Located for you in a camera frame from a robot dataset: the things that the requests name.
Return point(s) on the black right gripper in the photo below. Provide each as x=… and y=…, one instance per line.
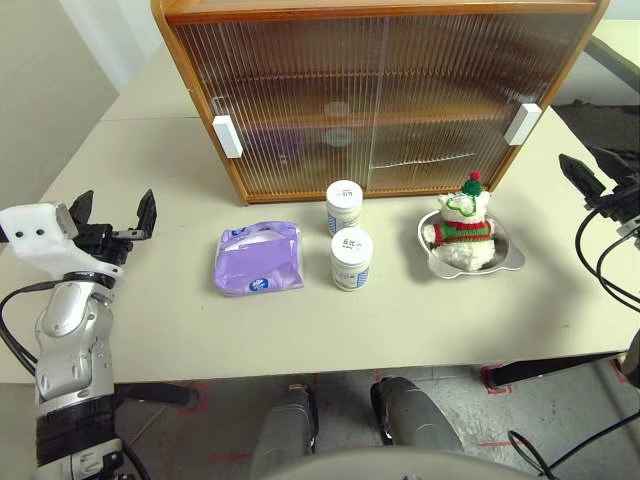
x=620, y=202

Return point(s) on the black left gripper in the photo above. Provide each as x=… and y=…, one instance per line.
x=102, y=242

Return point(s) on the white plush bear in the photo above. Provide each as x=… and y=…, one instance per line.
x=465, y=250

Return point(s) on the ribbed clear sliding door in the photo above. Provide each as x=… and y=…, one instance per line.
x=300, y=75
x=450, y=75

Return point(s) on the white jar with blue label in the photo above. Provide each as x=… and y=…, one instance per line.
x=344, y=210
x=351, y=260

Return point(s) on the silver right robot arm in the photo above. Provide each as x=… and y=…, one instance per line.
x=634, y=360

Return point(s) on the wooden cabinet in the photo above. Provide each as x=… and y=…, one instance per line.
x=350, y=7

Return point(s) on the purple tissue pack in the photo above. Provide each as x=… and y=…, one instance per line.
x=260, y=260

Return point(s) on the black table leg bar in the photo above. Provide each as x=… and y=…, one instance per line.
x=160, y=395
x=550, y=372

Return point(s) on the dark grey rounded shape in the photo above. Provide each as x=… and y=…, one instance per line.
x=415, y=415
x=282, y=435

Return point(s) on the silver robot torso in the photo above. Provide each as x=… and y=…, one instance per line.
x=425, y=467

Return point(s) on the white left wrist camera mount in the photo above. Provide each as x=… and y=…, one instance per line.
x=30, y=235

